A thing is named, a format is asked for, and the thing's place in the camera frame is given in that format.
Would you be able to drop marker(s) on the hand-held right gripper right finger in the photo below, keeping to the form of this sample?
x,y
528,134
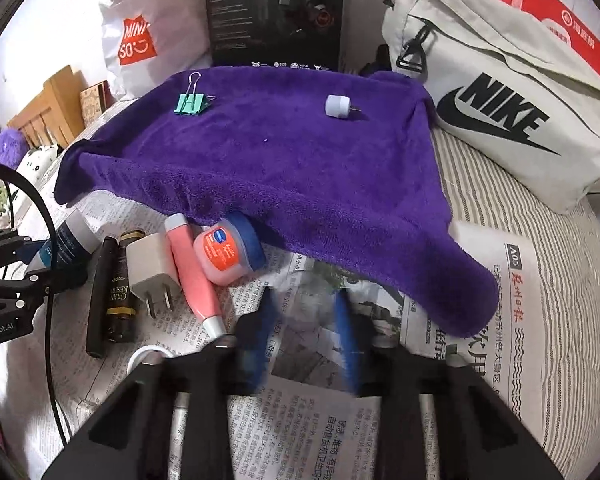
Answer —
x,y
347,340

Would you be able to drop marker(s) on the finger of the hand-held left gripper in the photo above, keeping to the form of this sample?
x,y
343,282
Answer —
x,y
5,252
10,295

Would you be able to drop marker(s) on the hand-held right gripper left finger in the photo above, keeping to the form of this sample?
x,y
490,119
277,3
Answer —
x,y
262,345

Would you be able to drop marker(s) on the blue and white tube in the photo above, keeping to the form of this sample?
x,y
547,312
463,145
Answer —
x,y
72,245

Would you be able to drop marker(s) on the slim black tube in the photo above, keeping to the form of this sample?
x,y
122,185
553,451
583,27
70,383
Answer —
x,y
100,300

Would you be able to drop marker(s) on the pink tube with white cap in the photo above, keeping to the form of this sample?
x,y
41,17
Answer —
x,y
195,280

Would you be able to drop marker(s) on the pink jar with blue lid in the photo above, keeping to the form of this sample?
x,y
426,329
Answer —
x,y
220,255

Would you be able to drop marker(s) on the black and gold tube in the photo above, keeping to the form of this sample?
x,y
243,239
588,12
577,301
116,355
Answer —
x,y
120,300

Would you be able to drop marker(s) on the white tape roll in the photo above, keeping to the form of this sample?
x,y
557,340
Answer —
x,y
137,355

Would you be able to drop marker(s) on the white charger plug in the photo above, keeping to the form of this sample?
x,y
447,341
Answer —
x,y
147,265

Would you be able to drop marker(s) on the panda print pillow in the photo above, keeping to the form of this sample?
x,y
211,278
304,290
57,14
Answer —
x,y
35,160

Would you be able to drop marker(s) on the large newspaper sheet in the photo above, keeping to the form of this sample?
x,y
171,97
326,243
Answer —
x,y
300,435

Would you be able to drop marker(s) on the purple plush toy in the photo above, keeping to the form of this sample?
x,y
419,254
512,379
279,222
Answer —
x,y
7,147

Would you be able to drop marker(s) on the newspaper with red masthead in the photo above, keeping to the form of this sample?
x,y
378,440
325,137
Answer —
x,y
485,285

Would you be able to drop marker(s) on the wooden headboard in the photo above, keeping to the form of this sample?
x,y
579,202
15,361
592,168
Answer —
x,y
60,95

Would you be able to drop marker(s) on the brown patterned box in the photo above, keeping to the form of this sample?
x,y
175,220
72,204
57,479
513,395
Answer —
x,y
92,102

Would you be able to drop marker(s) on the purple towel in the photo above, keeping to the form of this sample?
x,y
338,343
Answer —
x,y
305,160

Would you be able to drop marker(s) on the striped bedsheet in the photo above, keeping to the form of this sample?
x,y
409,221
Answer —
x,y
555,310

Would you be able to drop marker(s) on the small white cap with pin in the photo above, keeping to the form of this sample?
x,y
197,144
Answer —
x,y
336,106

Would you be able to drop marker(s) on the green binder clip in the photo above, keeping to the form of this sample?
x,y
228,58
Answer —
x,y
190,105

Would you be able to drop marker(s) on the white shopping bag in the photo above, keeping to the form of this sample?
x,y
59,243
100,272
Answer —
x,y
130,10

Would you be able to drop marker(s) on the white canvas bag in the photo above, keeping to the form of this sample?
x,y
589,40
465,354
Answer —
x,y
480,50

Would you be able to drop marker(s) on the black cardboard box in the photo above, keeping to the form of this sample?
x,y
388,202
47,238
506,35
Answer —
x,y
260,10

